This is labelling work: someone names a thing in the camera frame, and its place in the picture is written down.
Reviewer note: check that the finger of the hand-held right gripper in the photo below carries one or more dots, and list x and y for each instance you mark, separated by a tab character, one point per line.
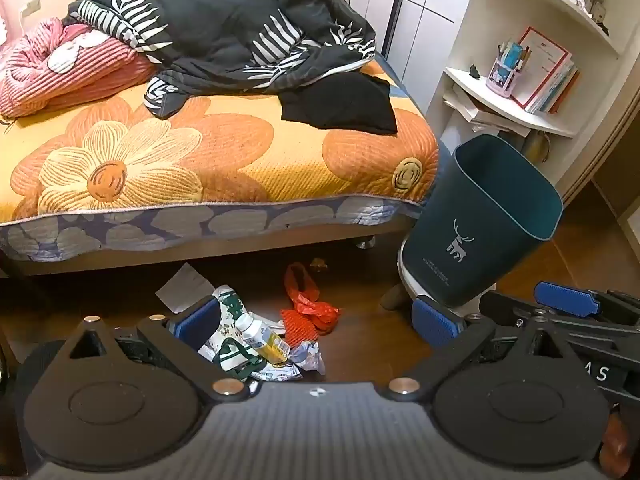
565	300
505	304

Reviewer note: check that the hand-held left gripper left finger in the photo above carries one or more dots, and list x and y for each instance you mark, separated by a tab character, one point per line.
196	324

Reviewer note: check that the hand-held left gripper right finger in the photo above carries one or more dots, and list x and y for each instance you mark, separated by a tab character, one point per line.
434	324

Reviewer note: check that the green white wrapper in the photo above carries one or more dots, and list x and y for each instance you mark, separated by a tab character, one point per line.
230	305

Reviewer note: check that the small yellow white bottle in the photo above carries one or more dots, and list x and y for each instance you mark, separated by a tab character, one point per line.
260	337

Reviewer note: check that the red foam mesh net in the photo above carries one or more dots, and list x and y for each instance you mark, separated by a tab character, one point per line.
315	305
300	330

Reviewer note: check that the teal deer print trash bin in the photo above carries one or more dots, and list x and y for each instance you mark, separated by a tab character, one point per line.
480	200

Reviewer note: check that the silver foil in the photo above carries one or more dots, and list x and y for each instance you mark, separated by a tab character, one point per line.
306	356

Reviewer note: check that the white paper sheet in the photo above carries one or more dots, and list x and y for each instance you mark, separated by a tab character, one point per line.
182	285

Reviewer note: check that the olive bag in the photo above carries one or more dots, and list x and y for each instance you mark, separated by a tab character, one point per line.
537	146

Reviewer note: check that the bed with orange floral sheet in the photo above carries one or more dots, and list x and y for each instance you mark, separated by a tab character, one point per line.
210	160

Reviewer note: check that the white corner shelf unit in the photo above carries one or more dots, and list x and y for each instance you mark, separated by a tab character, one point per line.
505	110

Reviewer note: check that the stack of papers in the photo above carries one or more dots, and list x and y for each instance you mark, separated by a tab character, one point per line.
475	110

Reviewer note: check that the row of books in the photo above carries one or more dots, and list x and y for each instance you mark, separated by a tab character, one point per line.
562	87

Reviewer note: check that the pink pen holder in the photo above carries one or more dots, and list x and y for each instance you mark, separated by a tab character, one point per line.
505	77

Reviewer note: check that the small dark figurine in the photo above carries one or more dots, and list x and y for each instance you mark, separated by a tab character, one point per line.
475	71

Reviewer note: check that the black cloth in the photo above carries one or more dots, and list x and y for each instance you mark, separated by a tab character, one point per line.
340	105

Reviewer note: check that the red bordered certificate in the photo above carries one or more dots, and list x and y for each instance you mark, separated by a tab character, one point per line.
547	55

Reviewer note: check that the white door wardrobe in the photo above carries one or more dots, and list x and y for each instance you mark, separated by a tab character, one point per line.
420	20

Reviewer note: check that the pink striped blanket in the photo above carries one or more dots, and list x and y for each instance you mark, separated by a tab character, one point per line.
30	75

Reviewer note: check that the dark leaf print duvet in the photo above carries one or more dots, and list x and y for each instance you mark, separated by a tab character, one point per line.
225	25

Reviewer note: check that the pink white object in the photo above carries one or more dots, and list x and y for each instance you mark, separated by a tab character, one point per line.
2	20

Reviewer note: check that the wall socket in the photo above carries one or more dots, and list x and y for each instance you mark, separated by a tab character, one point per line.
31	8

